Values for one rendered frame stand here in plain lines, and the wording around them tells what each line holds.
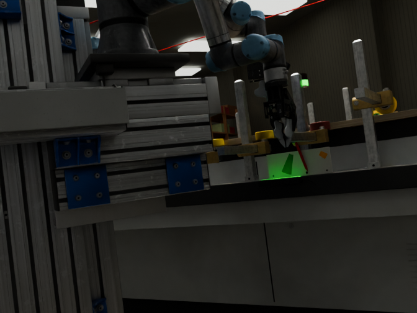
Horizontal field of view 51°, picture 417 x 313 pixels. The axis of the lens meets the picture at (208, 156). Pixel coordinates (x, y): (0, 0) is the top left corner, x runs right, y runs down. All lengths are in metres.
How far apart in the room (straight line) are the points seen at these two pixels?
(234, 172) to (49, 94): 1.42
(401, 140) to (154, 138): 1.17
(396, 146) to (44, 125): 1.43
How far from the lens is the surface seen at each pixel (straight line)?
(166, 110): 1.01
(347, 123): 1.89
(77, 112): 0.84
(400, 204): 1.73
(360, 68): 1.73
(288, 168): 1.79
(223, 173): 2.17
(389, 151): 1.92
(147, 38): 1.06
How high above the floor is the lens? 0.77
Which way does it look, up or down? 2 degrees up
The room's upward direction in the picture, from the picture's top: 7 degrees counter-clockwise
